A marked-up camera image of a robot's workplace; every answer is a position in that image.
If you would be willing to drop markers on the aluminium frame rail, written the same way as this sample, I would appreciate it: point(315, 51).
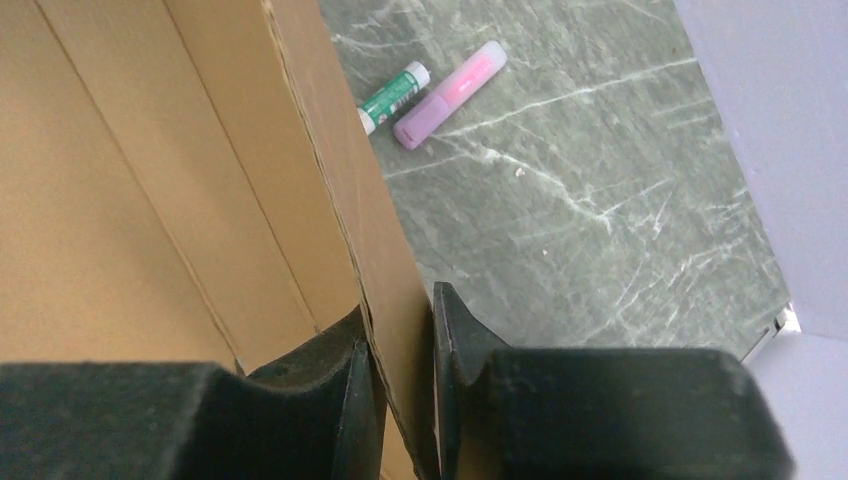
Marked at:
point(785, 321)

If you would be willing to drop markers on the pink purple highlighter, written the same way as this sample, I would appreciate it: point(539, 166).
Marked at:
point(453, 92)

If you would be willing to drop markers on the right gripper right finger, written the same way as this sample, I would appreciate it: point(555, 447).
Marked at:
point(507, 412)

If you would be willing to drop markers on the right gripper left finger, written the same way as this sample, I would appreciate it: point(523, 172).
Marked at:
point(314, 413)

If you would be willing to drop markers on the brown cardboard box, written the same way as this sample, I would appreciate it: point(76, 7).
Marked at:
point(187, 181)

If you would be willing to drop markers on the green white glue stick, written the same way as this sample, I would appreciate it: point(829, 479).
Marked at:
point(392, 96)

